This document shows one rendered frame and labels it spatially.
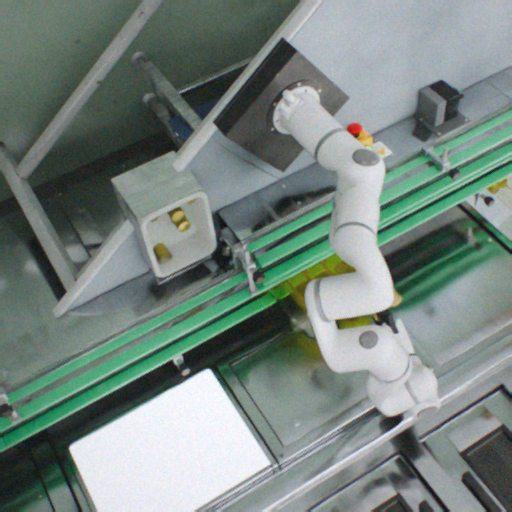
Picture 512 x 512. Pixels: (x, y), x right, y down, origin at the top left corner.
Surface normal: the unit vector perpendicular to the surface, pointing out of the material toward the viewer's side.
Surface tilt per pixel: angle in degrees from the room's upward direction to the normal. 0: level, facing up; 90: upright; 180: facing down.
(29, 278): 90
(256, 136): 1
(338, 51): 0
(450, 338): 90
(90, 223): 90
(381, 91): 0
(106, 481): 90
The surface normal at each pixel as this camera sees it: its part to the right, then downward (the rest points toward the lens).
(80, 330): -0.08, -0.63
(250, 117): 0.51, 0.65
